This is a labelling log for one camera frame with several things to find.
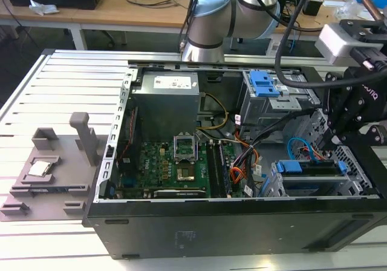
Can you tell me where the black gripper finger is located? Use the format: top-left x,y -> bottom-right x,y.
319,71 -> 342,150
332,86 -> 368,146

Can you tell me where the orange red disk wire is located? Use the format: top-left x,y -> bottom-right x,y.
298,145 -> 333,163

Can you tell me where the blue disk wire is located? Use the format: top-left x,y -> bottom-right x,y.
285,135 -> 318,163

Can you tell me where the hard disk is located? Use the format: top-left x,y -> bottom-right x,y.
276,158 -> 348,177

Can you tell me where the metal disk bay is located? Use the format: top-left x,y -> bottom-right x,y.
260,158 -> 376,198

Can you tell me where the black RAM slot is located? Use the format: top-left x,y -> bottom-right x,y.
218,142 -> 233,197
207,142 -> 220,198

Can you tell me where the metal drive cage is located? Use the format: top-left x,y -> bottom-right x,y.
237,70 -> 322,134

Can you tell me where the blue plastic drive carrier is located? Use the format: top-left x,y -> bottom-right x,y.
249,70 -> 281,98

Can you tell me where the clear plastic bag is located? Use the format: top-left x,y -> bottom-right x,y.
334,0 -> 368,21

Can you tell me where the small black box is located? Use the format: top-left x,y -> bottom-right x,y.
302,0 -> 324,15

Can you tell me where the metal socket cover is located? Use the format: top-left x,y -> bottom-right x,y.
172,134 -> 199,165

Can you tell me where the CPU socket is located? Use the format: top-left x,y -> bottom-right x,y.
175,165 -> 198,183

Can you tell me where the grey power supply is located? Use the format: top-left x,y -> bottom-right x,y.
130,71 -> 201,143

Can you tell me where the black PC case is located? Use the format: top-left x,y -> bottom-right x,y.
81,59 -> 387,260

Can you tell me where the black graphics card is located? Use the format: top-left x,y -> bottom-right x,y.
152,188 -> 207,198

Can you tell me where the green motherboard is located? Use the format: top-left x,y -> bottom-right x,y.
116,140 -> 235,198

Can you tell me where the wooden desk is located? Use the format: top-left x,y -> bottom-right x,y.
0,0 -> 372,53

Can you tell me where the grey parts rack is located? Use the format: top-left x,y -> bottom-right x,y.
0,111 -> 102,223

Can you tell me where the silver CPU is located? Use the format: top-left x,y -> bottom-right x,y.
27,160 -> 51,177

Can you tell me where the crumpled white paper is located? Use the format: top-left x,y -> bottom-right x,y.
28,0 -> 60,15

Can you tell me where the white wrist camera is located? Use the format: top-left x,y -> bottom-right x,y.
314,22 -> 359,66

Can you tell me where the thick black cable bundle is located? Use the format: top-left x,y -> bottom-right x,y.
231,107 -> 320,175

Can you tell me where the thick black camera cable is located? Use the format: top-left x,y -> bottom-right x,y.
273,0 -> 348,90

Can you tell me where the blue hanging cable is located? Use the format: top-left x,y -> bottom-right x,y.
289,25 -> 301,53

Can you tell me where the brown braided cable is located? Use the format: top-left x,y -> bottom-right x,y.
353,0 -> 383,22

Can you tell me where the yellow black wire bundle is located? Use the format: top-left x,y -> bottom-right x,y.
195,93 -> 230,131

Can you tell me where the orange wire bundle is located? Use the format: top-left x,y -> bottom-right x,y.
229,148 -> 262,184

